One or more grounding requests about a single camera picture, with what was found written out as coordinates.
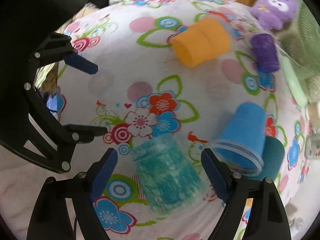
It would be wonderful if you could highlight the cotton swab container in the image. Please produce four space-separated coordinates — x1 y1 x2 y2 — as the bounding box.
307 102 319 129

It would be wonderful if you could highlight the teal scribbled clear cup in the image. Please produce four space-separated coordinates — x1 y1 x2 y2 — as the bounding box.
130 133 208 216

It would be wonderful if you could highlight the glass mason jar mug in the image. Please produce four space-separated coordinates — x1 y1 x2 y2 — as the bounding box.
304 129 320 159

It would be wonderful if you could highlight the blue plastic cup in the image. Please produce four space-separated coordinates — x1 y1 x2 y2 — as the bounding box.
210 102 266 177

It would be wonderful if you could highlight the dark teal cup yellow rim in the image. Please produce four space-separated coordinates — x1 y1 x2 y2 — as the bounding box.
247 136 285 181

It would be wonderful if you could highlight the orange plastic cup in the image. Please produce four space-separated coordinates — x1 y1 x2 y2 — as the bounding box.
171 17 231 68

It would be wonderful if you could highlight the floral tablecloth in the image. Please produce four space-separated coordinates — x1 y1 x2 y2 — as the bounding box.
57 0 310 239

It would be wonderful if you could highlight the purple plush toy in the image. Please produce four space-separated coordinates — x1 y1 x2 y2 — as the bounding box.
249 0 298 30

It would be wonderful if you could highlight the green desk fan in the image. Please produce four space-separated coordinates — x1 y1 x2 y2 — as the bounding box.
278 2 319 108

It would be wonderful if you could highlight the purple plastic cup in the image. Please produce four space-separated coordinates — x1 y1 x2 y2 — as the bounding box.
250 33 279 73

